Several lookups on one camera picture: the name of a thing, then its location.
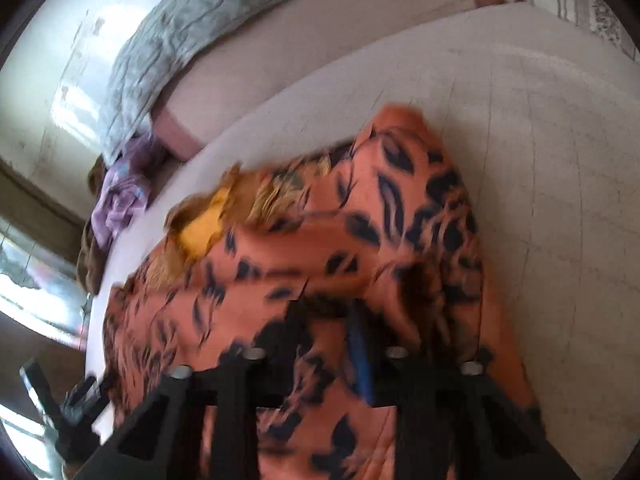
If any grey quilted blanket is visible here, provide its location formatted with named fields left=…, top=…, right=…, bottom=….
left=100, top=0, right=391, bottom=161

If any pink bolster cushion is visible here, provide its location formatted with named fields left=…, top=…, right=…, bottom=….
left=150, top=0, right=506, bottom=162

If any orange black floral garment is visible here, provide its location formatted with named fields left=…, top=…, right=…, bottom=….
left=102, top=102, right=543, bottom=480

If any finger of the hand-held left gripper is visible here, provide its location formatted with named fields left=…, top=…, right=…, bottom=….
left=19, top=357, right=70, bottom=433

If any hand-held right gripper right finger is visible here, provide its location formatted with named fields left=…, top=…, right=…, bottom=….
left=349, top=304, right=582, bottom=480

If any purple garment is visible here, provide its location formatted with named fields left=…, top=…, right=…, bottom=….
left=90, top=135, right=166, bottom=252

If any brown cloth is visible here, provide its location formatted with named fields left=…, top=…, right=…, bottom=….
left=75, top=155, right=117, bottom=296

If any pink quilted bed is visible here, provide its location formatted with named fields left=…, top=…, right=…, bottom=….
left=82, top=2, right=640, bottom=480

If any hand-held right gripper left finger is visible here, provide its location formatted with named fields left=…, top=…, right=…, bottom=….
left=75, top=304, right=322, bottom=480

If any window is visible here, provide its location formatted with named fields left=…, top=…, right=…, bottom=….
left=0, top=230, right=92, bottom=352

